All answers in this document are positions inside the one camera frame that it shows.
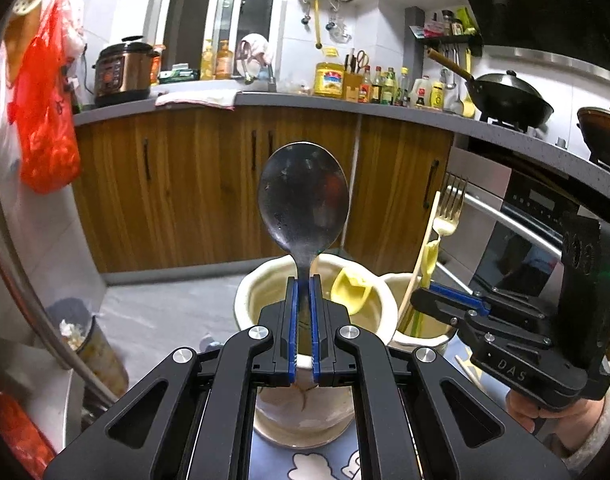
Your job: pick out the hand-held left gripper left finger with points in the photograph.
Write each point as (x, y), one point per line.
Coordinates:
(294, 330)

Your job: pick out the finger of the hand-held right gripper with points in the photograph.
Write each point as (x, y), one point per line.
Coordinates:
(457, 292)
(435, 307)

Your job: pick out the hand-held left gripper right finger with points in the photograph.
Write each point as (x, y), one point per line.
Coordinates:
(316, 330)

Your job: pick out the yellow plastic scoop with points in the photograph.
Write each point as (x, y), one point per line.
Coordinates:
(352, 290)
(430, 260)

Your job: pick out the wooden chopstick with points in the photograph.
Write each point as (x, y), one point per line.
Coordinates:
(467, 372)
(425, 260)

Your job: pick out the floral ceramic utensil holder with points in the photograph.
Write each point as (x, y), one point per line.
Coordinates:
(305, 417)

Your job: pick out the silver spoon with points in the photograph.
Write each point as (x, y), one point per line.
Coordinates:
(302, 200)

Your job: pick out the person's right forearm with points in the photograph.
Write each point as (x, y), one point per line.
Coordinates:
(602, 435)

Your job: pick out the person's right hand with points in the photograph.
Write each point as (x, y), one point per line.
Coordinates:
(522, 410)

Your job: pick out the built-in steel oven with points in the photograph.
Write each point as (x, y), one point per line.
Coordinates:
(530, 210)

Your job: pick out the wooden kitchen cabinet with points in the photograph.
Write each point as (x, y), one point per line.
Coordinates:
(195, 185)

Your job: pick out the yellow spatula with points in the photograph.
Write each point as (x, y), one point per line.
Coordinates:
(469, 105)

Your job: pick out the dark brown pot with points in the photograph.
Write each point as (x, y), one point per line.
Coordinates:
(602, 130)

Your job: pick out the trash bin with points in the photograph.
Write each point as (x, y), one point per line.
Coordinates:
(100, 355)

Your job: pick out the black wok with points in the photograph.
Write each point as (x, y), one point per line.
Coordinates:
(510, 102)

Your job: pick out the row of sauce bottles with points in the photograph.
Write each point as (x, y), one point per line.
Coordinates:
(387, 90)

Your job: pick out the grey kitchen countertop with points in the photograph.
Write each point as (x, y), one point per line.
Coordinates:
(295, 100)

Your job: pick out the wooden knife block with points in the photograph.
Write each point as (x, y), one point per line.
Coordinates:
(352, 87)

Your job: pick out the yellow oil jug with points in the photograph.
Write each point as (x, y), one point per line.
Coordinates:
(329, 80)

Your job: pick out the kitchen faucet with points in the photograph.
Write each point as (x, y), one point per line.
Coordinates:
(271, 82)

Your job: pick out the white towel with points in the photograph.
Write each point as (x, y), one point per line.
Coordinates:
(195, 97)

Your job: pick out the cooking oil bottle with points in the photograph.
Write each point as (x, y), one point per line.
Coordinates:
(207, 60)
(223, 60)

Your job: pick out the green packet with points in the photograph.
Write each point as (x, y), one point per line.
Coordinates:
(177, 74)

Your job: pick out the white rag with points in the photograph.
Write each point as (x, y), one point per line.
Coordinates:
(257, 47)

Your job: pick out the black range hood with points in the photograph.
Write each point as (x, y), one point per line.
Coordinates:
(535, 5)

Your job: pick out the red plastic packaging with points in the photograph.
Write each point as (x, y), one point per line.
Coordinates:
(10, 425)

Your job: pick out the orange detergent bottle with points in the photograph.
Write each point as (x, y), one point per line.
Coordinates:
(156, 62)

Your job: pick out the electric pressure cooker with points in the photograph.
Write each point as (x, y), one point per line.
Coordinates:
(122, 70)

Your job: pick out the red plastic bag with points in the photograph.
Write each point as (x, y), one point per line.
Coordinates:
(45, 130)

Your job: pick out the white plastic bag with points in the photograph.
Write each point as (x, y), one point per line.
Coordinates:
(74, 35)

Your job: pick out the wall spice shelf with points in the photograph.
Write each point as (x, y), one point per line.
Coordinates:
(445, 37)

